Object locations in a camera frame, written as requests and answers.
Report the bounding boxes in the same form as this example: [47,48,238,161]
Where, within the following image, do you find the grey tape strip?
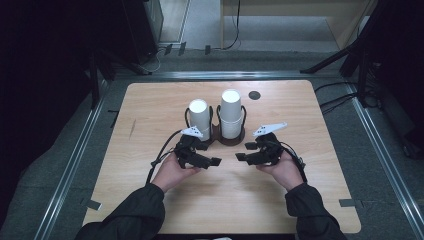
[80,198,103,212]
[338,198,364,209]

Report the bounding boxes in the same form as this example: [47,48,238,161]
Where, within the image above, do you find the black metal stand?
[87,49,117,108]

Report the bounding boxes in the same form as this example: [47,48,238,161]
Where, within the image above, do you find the dark wire cup holder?
[184,104,248,147]

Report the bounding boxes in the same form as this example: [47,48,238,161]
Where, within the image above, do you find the light wooden furniture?
[219,0,378,51]

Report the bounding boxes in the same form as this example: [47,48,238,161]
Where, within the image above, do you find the left hand-held gripper cable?
[145,129,184,185]

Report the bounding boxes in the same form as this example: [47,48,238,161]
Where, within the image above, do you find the hand-held gripper cable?
[278,141,308,184]
[145,129,184,185]

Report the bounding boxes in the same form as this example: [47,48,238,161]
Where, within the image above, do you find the person's left hand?
[151,154,201,194]

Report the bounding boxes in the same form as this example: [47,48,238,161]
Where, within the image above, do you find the white paper cup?
[220,88,244,122]

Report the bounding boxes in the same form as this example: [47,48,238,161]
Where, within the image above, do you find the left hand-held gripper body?
[173,125,205,170]

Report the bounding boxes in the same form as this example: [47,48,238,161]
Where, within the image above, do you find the short stack of paper cups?
[188,98,212,142]

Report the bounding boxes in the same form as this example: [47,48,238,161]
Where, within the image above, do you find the right hand-held gripper cable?
[278,141,308,184]

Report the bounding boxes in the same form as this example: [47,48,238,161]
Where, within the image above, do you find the black floor cables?
[314,81,360,115]

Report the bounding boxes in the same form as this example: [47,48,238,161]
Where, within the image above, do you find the metal floor rail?
[344,82,424,239]
[114,70,344,80]
[33,79,113,240]

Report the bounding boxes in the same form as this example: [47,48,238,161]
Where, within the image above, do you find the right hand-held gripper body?
[252,121,288,167]

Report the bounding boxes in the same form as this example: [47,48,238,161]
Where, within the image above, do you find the black hanging cable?
[222,0,242,51]

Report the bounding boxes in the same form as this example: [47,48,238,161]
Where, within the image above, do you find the black cabinet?
[120,0,164,65]

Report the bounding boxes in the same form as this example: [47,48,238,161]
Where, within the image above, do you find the black tripod stand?
[299,0,384,108]

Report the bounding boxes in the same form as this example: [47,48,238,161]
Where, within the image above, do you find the person's right hand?
[256,151,306,192]

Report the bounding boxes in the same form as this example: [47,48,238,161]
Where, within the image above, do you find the white floor cable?
[142,46,168,73]

